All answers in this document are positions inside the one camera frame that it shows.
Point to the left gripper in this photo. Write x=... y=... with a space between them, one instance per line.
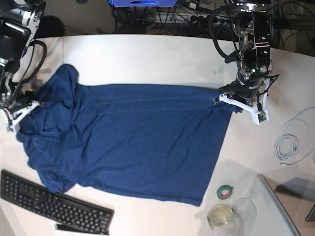
x=242 y=93

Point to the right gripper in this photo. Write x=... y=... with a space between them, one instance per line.
x=21 y=100

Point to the dark blue t-shirt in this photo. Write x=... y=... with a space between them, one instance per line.
x=156 y=142

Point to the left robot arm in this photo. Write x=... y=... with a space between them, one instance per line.
x=249 y=28

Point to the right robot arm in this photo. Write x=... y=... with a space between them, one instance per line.
x=18 y=25

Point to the black power strip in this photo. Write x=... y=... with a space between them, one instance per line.
x=204 y=20

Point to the green electrical tape roll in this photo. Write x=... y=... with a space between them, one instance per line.
x=224 y=192

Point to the black computer keyboard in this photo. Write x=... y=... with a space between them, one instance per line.
x=69 y=211

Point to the clear glass jar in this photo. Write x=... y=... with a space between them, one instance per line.
x=222 y=221

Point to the blue box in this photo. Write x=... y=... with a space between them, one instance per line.
x=143 y=3

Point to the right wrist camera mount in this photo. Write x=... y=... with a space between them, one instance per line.
x=14 y=116

